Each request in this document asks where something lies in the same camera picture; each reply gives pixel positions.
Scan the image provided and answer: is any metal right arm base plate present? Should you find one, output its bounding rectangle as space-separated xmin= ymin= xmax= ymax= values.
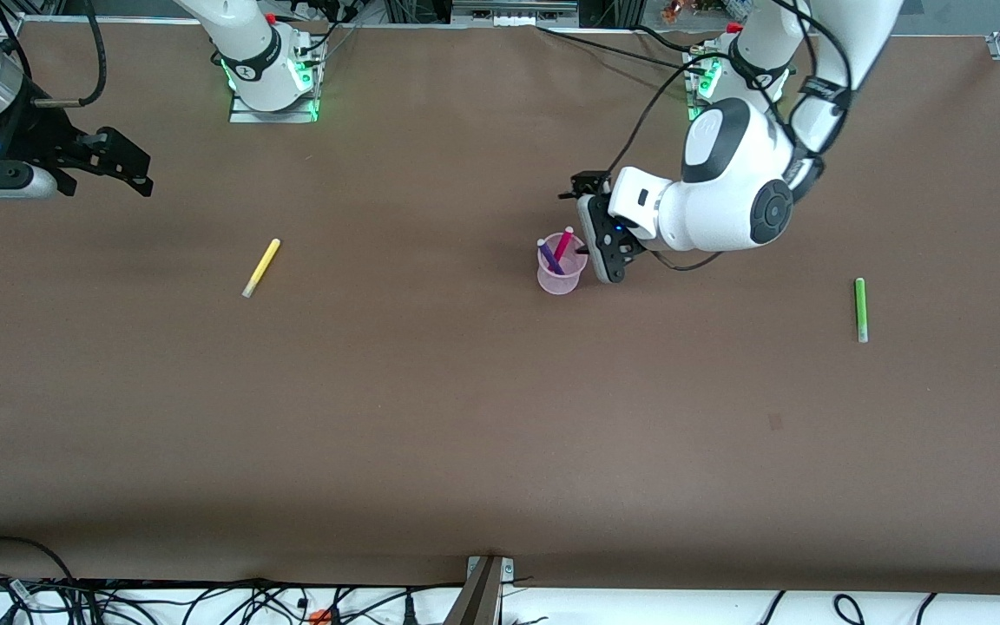
xmin=229 ymin=39 xmax=321 ymax=124

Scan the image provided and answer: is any yellow highlighter pen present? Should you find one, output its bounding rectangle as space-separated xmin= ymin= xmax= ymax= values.
xmin=241 ymin=238 xmax=281 ymax=299

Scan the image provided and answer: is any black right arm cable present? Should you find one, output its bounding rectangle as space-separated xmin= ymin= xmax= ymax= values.
xmin=0 ymin=0 xmax=110 ymax=109

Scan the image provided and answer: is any brown support beam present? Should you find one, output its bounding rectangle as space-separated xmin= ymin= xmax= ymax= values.
xmin=444 ymin=557 xmax=505 ymax=625

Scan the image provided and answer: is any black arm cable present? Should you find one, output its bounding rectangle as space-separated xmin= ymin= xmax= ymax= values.
xmin=0 ymin=0 xmax=110 ymax=109
xmin=606 ymin=0 xmax=855 ymax=272

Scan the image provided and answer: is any grey power strip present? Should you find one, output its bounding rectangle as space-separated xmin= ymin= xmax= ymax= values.
xmin=451 ymin=0 xmax=579 ymax=27

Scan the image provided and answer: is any large black floor cable loop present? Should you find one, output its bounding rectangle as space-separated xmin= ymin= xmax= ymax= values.
xmin=0 ymin=536 xmax=77 ymax=609

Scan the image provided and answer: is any pink translucent pen holder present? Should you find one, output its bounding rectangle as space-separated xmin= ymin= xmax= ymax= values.
xmin=537 ymin=233 xmax=589 ymax=296

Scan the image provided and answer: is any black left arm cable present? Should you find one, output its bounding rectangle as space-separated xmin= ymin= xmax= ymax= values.
xmin=606 ymin=0 xmax=855 ymax=272

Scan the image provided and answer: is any metal table edge bracket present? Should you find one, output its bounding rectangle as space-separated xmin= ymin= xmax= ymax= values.
xmin=465 ymin=556 xmax=516 ymax=581

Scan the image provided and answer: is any long black table cable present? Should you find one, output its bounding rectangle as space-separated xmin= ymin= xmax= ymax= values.
xmin=537 ymin=26 xmax=701 ymax=75

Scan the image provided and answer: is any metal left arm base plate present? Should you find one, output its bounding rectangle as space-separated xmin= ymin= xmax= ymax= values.
xmin=682 ymin=48 xmax=781 ymax=131

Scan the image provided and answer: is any short black table cable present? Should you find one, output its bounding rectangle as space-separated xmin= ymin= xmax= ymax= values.
xmin=635 ymin=24 xmax=711 ymax=57

